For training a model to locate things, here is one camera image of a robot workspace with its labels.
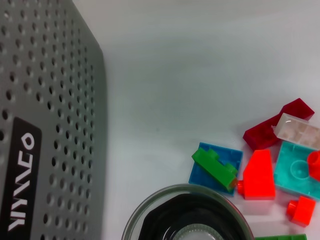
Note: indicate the glass teacup black base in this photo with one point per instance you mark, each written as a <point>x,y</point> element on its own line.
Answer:
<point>175,220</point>

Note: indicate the grey-green perforated storage basket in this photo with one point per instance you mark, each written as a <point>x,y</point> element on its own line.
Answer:
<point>50,100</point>

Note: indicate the white translucent toy brick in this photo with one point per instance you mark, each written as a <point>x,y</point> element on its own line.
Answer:
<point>295,127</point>

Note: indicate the dark red toy brick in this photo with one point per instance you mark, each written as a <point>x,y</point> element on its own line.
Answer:
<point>260,135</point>

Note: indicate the red sloped toy brick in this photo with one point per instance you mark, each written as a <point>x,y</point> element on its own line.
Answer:
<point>258,175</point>

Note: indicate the long green toy brick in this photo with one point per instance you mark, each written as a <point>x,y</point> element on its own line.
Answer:
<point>280,237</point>

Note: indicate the blue square toy brick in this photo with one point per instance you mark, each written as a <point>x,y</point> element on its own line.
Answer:
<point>230,155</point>

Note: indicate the teal square toy brick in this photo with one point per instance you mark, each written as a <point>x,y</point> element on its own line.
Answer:
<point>287,162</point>

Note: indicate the small green toy brick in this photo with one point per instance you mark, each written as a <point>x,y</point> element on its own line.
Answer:
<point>212,165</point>

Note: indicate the small red stud brick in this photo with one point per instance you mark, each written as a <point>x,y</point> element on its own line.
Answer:
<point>302,211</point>
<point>315,166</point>

